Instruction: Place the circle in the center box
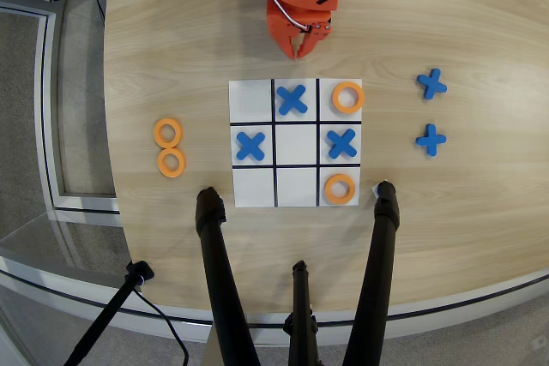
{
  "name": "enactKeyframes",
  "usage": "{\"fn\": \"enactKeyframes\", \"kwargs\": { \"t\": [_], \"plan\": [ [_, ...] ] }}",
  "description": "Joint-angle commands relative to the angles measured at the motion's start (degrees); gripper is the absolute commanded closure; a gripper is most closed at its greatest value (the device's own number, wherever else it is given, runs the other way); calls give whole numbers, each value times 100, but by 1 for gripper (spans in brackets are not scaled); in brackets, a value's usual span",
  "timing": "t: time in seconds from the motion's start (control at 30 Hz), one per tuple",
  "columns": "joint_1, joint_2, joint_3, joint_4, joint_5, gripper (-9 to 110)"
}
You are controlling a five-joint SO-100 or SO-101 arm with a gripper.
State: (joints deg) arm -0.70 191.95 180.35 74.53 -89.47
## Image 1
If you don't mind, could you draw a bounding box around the white tic-tac-toe board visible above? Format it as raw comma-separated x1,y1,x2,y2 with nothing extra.
228,78,364,208

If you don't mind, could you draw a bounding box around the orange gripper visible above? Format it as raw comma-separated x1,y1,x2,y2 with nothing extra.
266,0,334,61

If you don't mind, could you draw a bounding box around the blue foam cross piece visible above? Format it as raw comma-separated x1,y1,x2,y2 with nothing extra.
416,68,448,100
326,128,359,159
415,123,448,157
236,131,267,161
276,84,309,117

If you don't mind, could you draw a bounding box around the thin black stand pole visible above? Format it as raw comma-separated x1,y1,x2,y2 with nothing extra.
63,260,155,366

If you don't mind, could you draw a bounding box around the orange foam ring piece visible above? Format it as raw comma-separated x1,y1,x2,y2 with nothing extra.
154,117,184,148
324,173,359,207
157,147,188,178
332,81,366,115

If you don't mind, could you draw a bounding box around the white metal floor frame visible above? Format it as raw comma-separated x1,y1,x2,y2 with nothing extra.
0,1,121,215

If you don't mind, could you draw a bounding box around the black stand cable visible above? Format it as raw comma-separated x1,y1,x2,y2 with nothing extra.
133,288,190,366

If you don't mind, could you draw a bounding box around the black tripod leg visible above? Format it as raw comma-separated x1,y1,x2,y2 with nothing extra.
341,180,401,366
195,186,262,366
282,260,321,366

